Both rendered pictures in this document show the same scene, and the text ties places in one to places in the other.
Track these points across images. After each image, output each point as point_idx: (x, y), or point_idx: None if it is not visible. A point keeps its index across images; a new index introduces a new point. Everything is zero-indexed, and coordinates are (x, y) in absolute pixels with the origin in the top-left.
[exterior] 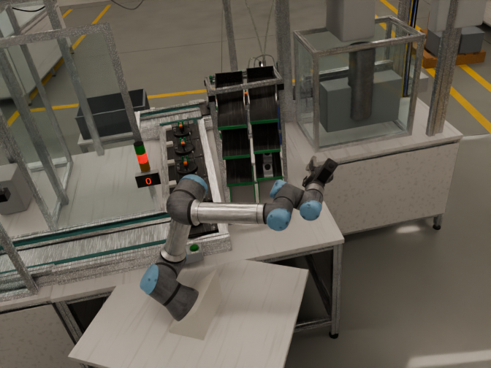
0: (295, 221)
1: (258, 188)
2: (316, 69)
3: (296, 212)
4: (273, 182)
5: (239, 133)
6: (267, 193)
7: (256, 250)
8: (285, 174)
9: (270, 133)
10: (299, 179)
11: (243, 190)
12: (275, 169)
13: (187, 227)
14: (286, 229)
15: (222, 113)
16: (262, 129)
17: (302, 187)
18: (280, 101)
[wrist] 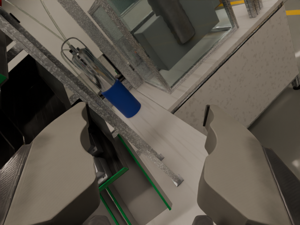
0: (195, 193)
1: (110, 195)
2: (114, 14)
3: (188, 175)
4: (130, 169)
5: (9, 145)
6: (131, 192)
7: None
8: (139, 147)
9: (56, 110)
10: (169, 128)
11: (96, 209)
12: (112, 158)
13: None
14: (191, 217)
15: None
16: (44, 112)
17: (177, 135)
18: (20, 43)
